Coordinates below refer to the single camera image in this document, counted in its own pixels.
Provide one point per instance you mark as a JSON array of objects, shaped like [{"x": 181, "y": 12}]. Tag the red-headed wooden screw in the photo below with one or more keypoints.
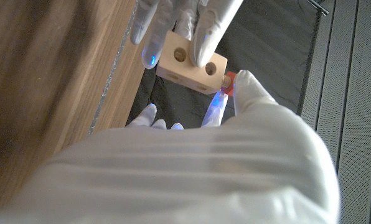
[{"x": 230, "y": 84}]

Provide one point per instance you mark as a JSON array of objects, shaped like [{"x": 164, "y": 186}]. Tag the small wooden block with holes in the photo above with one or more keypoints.
[{"x": 180, "y": 70}]

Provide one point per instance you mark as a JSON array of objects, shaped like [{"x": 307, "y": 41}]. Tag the black backdrop curtain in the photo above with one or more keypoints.
[{"x": 266, "y": 46}]

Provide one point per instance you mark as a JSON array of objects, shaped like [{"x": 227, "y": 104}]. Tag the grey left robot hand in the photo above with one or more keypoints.
[{"x": 210, "y": 25}]

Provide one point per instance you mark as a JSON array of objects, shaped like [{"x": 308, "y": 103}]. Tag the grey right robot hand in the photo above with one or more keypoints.
[{"x": 173, "y": 180}]

